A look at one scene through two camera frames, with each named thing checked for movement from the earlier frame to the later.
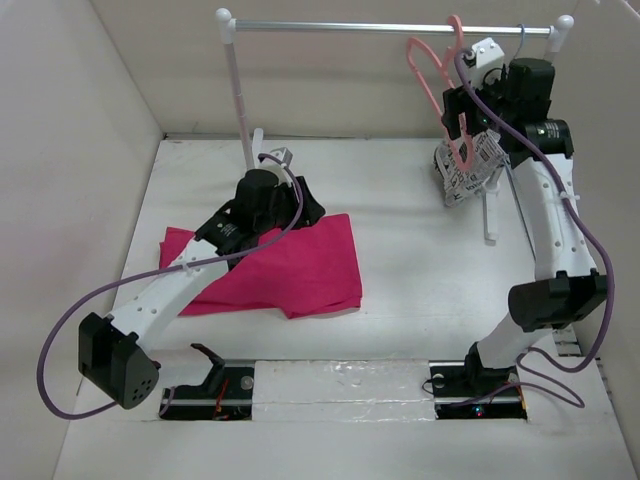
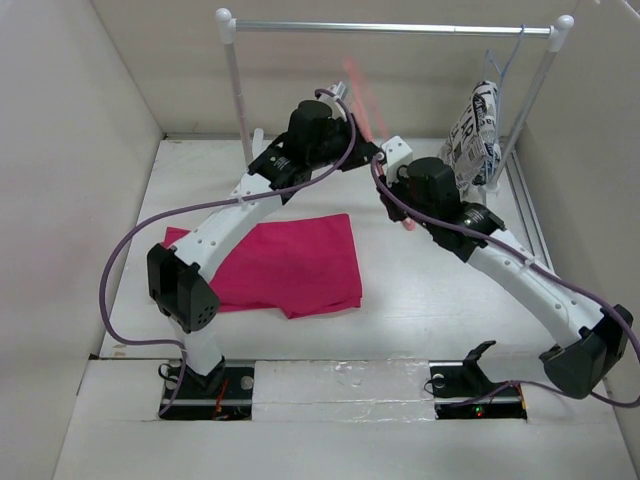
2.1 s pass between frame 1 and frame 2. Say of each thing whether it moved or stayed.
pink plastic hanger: moved
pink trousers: stayed
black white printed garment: stayed
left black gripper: moved
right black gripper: moved
